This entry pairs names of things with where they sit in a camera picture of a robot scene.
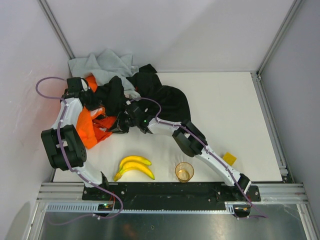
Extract black zip jacket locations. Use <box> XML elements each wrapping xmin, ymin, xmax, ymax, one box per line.
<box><xmin>85</xmin><ymin>64</ymin><xmax>191</xmax><ymax>122</ymax></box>

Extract orange shorts white drawstring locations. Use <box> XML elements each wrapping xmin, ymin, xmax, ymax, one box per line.
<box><xmin>93</xmin><ymin>116</ymin><xmax>117</xmax><ymax>143</ymax></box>

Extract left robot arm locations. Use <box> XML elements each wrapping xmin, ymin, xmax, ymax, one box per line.
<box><xmin>41</xmin><ymin>93</ymin><xmax>109</xmax><ymax>189</ymax></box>

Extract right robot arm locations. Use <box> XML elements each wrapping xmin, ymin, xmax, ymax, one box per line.
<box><xmin>108</xmin><ymin>113</ymin><xmax>252</xmax><ymax>195</ymax></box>

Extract orange cloth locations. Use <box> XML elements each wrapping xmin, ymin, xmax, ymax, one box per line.
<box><xmin>58</xmin><ymin>75</ymin><xmax>106</xmax><ymax>150</ymax></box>

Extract grey cloth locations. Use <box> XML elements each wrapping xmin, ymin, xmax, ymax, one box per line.
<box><xmin>68</xmin><ymin>49</ymin><xmax>140</xmax><ymax>99</ymax></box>

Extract upper yellow banana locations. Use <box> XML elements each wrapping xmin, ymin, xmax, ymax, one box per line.
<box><xmin>119</xmin><ymin>155</ymin><xmax>152</xmax><ymax>171</ymax></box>

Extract yellow banana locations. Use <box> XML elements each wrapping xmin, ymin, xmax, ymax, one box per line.
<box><xmin>113</xmin><ymin>161</ymin><xmax>155</xmax><ymax>182</ymax></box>
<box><xmin>119</xmin><ymin>155</ymin><xmax>152</xmax><ymax>171</ymax></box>

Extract lower yellow banana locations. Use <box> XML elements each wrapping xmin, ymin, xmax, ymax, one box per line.
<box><xmin>113</xmin><ymin>161</ymin><xmax>155</xmax><ymax>182</ymax></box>

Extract amber plastic cup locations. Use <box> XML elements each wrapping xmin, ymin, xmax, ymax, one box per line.
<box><xmin>175</xmin><ymin>162</ymin><xmax>195</xmax><ymax>183</ymax></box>

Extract yellow cube block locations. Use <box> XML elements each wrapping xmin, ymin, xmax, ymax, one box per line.
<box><xmin>222</xmin><ymin>152</ymin><xmax>237</xmax><ymax>166</ymax></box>

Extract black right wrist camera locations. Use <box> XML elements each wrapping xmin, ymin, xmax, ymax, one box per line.
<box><xmin>125</xmin><ymin>100</ymin><xmax>146</xmax><ymax>122</ymax></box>

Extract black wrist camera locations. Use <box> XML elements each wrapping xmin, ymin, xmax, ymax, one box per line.
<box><xmin>125</xmin><ymin>100</ymin><xmax>146</xmax><ymax>122</ymax></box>
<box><xmin>64</xmin><ymin>77</ymin><xmax>89</xmax><ymax>98</ymax></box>

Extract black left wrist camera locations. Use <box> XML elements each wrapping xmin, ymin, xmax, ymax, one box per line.
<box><xmin>64</xmin><ymin>77</ymin><xmax>89</xmax><ymax>98</ymax></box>

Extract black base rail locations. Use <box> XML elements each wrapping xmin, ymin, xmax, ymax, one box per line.
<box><xmin>82</xmin><ymin>181</ymin><xmax>261</xmax><ymax>212</ymax></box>

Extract left aluminium frame post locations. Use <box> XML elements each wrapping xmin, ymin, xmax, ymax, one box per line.
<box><xmin>37</xmin><ymin>0</ymin><xmax>75</xmax><ymax>60</ymax></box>

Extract aluminium frame post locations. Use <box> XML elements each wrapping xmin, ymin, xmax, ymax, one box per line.
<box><xmin>256</xmin><ymin>0</ymin><xmax>305</xmax><ymax>76</ymax></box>
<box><xmin>37</xmin><ymin>0</ymin><xmax>75</xmax><ymax>60</ymax></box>

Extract grey slotted cable duct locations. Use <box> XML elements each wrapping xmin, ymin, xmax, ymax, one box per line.
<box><xmin>46</xmin><ymin>201</ymin><xmax>251</xmax><ymax>215</ymax></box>

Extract right aluminium frame rail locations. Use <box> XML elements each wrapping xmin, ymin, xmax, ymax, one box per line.
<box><xmin>250</xmin><ymin>71</ymin><xmax>295</xmax><ymax>184</ymax></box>

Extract right aluminium frame post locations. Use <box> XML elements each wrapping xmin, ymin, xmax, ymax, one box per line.
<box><xmin>256</xmin><ymin>0</ymin><xmax>305</xmax><ymax>76</ymax></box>

